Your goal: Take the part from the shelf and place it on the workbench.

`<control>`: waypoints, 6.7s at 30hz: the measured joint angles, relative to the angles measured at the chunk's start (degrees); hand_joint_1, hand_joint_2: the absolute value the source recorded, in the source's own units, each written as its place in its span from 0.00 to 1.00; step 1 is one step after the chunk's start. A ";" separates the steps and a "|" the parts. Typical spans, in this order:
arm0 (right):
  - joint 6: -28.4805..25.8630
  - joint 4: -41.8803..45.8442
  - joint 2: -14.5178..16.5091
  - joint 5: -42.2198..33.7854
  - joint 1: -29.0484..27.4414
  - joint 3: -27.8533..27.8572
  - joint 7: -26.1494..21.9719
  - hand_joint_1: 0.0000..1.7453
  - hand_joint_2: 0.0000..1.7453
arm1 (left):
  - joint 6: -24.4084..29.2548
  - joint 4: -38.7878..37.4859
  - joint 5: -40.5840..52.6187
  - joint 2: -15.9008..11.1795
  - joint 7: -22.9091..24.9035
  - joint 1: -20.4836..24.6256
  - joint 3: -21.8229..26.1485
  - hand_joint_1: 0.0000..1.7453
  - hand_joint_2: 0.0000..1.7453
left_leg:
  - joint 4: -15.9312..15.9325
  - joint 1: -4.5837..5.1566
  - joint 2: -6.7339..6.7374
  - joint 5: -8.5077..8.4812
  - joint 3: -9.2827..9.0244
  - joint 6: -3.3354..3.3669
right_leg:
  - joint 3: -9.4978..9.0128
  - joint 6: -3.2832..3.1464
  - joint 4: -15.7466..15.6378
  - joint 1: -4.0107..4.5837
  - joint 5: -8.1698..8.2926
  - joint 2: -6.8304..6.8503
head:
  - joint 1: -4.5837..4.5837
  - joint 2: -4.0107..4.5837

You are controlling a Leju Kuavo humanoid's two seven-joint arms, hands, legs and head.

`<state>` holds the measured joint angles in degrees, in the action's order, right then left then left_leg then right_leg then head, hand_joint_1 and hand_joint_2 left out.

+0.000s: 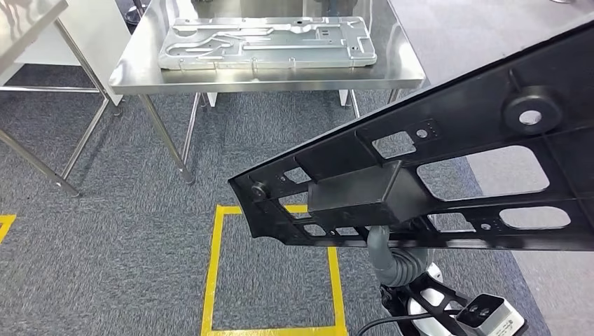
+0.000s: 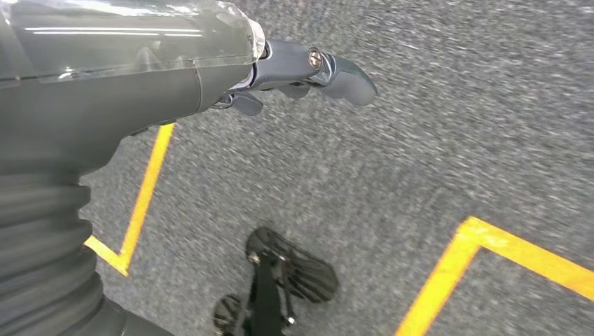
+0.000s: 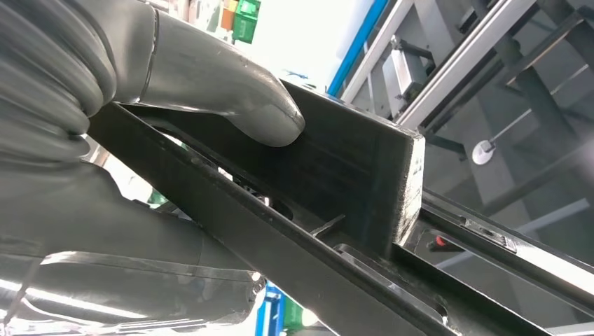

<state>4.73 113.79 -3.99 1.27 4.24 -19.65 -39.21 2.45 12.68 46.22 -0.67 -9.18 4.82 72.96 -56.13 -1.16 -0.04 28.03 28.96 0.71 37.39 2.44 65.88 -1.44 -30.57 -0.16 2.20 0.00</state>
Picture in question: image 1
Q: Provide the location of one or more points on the black plastic plate bracket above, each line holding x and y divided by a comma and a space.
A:
464, 116

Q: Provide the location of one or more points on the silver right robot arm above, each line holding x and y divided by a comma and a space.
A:
394, 271

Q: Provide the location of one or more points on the stainless steel workbench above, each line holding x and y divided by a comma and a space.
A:
139, 69

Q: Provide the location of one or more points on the stamped metal plate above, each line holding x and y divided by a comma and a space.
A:
278, 55

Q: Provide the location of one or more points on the yellow floor tape square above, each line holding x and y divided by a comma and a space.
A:
211, 278
7, 227

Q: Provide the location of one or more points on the steel side table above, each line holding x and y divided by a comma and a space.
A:
23, 28

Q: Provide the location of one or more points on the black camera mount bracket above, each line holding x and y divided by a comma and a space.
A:
438, 284

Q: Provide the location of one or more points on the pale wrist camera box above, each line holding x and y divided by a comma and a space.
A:
496, 322

